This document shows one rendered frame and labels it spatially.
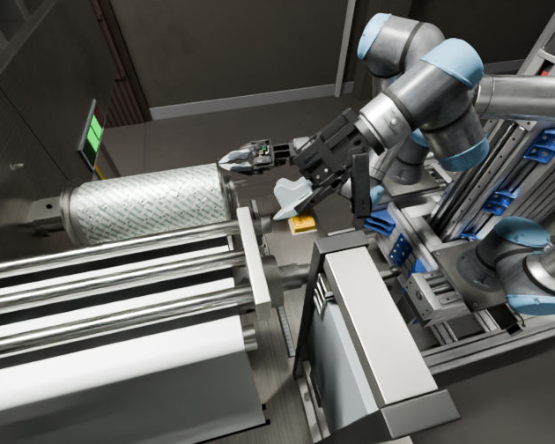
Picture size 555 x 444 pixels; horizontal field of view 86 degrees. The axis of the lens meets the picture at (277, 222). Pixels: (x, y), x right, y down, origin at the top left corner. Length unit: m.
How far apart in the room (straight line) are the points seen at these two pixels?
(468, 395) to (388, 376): 1.69
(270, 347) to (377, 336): 0.57
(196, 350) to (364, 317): 0.13
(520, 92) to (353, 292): 0.51
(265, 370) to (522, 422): 1.48
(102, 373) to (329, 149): 0.38
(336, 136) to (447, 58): 0.17
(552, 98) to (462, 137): 0.22
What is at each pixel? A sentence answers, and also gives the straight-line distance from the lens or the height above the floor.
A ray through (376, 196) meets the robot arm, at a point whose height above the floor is 1.08.
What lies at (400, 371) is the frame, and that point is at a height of 1.44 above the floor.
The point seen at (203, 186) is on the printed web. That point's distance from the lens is 0.54.
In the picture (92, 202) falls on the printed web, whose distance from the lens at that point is 0.58.
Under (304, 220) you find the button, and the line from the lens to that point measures 0.97.
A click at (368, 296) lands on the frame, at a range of 0.26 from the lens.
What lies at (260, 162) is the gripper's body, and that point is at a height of 1.16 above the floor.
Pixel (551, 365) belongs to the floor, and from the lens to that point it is 2.24.
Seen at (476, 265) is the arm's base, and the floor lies 0.88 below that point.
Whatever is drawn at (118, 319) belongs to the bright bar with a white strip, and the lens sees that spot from 0.26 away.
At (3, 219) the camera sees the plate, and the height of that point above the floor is 1.32.
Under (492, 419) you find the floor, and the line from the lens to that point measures 1.96.
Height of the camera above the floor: 1.67
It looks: 51 degrees down
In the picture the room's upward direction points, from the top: straight up
